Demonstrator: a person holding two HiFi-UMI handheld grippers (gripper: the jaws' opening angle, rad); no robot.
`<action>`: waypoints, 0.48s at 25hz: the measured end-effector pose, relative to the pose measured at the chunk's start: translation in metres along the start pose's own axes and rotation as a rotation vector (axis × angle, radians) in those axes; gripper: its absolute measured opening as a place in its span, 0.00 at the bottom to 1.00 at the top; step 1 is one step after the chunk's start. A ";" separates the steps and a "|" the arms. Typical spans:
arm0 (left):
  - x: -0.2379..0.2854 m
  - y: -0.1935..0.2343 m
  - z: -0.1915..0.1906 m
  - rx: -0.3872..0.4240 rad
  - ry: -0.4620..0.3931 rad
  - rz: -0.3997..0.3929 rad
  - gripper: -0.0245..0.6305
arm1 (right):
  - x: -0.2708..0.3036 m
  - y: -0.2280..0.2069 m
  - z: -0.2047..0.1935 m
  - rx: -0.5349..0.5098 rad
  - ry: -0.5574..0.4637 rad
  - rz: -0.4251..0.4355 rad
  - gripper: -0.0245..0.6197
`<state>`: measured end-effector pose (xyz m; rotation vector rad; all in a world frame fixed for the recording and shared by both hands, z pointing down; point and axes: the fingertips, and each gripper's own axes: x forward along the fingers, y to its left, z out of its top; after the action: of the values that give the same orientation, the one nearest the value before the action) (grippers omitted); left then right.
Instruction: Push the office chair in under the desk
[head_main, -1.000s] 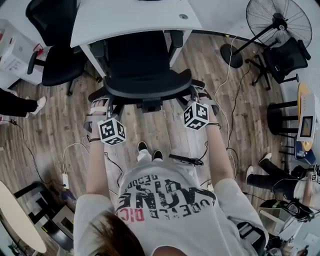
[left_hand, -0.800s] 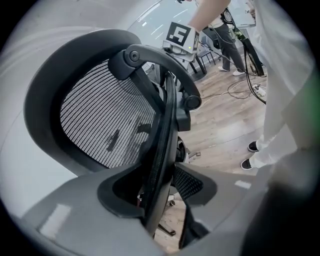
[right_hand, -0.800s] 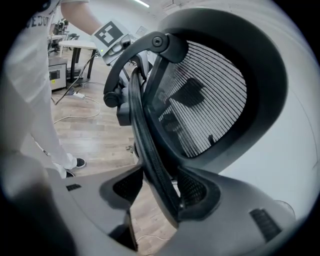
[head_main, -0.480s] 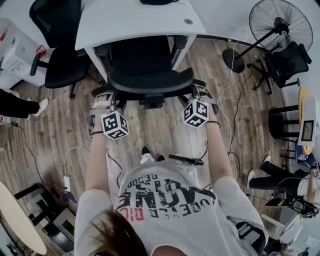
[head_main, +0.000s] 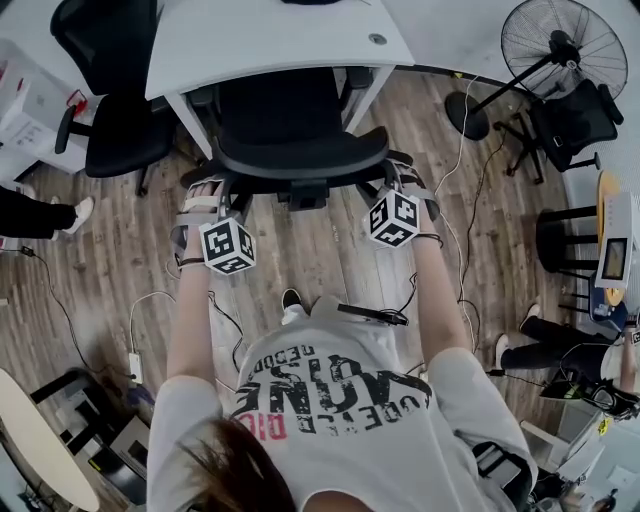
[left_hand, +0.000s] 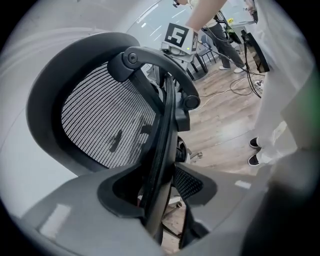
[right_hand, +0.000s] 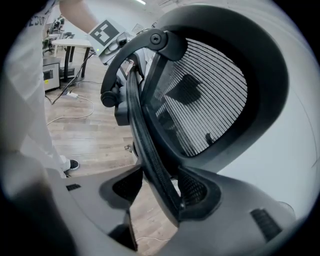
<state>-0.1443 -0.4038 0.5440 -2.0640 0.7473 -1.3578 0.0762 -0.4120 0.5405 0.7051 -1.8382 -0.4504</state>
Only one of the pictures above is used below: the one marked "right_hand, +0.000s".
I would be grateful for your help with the white power adapter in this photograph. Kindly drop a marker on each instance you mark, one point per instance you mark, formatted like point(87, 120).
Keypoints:
point(72, 95)

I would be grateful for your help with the person's left forearm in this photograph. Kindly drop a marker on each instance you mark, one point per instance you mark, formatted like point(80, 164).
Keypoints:
point(77, 12)

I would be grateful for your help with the white round table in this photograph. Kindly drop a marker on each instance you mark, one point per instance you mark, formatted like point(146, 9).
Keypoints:
point(72, 43)

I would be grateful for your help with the white trousers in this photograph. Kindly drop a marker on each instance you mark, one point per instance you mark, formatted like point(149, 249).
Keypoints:
point(50, 150)

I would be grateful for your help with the white printed t-shirt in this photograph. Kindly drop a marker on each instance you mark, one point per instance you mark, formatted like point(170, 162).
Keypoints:
point(22, 62)

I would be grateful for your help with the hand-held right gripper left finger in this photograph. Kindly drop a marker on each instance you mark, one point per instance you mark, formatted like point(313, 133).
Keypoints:
point(95, 207)

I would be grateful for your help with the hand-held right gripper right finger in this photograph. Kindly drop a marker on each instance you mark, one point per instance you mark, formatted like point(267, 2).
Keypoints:
point(225, 225)

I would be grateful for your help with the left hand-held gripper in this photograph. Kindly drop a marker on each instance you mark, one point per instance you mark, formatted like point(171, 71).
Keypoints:
point(106, 35)

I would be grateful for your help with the person's right black shoe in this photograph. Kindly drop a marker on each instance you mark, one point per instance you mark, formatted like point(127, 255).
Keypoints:
point(74, 165)

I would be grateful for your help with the black mesh office chair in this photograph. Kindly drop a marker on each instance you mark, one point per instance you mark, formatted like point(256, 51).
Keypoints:
point(270, 75)

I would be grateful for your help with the silver black metal box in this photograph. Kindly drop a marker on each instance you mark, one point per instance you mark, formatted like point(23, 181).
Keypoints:
point(51, 75)

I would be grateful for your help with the framed wall poster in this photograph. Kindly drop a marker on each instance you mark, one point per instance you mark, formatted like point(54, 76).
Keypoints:
point(138, 27)

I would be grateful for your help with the ceiling light tube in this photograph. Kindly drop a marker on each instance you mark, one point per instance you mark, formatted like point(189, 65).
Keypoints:
point(141, 1)

